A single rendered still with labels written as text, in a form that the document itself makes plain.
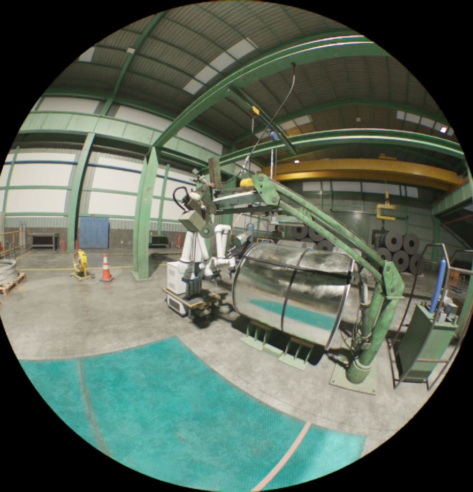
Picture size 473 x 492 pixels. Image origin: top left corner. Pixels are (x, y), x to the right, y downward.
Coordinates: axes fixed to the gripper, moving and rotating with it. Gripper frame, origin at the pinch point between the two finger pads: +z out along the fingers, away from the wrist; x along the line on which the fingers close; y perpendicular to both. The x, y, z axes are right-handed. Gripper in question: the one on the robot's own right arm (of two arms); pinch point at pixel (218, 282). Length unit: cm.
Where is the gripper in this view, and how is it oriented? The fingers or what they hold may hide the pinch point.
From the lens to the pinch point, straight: 212.5
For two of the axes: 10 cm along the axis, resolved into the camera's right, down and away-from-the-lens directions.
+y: -8.4, 2.9, 4.6
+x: -4.3, 1.5, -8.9
